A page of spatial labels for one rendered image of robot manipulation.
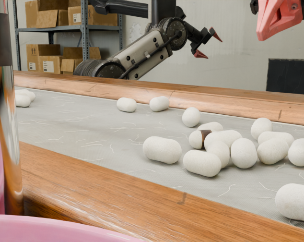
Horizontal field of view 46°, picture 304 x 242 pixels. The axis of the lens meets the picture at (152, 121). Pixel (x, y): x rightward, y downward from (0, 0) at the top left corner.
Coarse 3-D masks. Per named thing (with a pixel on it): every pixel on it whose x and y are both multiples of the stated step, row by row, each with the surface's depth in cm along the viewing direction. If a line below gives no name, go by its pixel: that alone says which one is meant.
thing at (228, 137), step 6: (216, 132) 32; (222, 132) 32; (228, 132) 32; (234, 132) 32; (210, 138) 32; (216, 138) 31; (222, 138) 31; (228, 138) 32; (234, 138) 32; (204, 144) 32; (228, 144) 32
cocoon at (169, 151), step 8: (152, 136) 31; (144, 144) 31; (152, 144) 30; (160, 144) 30; (168, 144) 29; (176, 144) 30; (144, 152) 31; (152, 152) 30; (160, 152) 29; (168, 152) 29; (176, 152) 29; (160, 160) 30; (168, 160) 29; (176, 160) 30
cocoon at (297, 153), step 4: (296, 140) 31; (300, 140) 30; (292, 144) 30; (296, 144) 29; (300, 144) 29; (292, 148) 29; (296, 148) 29; (300, 148) 29; (288, 152) 30; (292, 152) 29; (296, 152) 29; (300, 152) 29; (288, 156) 30; (292, 156) 29; (296, 156) 29; (300, 156) 29; (292, 160) 29; (296, 160) 29; (300, 160) 29; (296, 164) 29; (300, 164) 29
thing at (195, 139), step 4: (196, 132) 34; (200, 132) 34; (192, 136) 34; (196, 136) 34; (200, 136) 34; (192, 140) 34; (196, 140) 34; (200, 140) 34; (192, 144) 34; (196, 144) 34; (200, 144) 34; (196, 148) 34; (200, 148) 34
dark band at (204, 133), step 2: (200, 130) 34; (202, 130) 34; (204, 130) 34; (206, 130) 34; (208, 130) 34; (210, 130) 34; (202, 132) 34; (204, 132) 34; (206, 132) 34; (208, 132) 34; (210, 132) 34; (202, 134) 34; (204, 134) 34; (206, 134) 34; (202, 136) 34; (204, 136) 34; (206, 136) 34; (202, 138) 34; (204, 138) 34; (202, 140) 34; (204, 140) 34; (202, 142) 34; (202, 144) 34; (202, 146) 34; (204, 146) 34; (202, 148) 34; (204, 148) 34
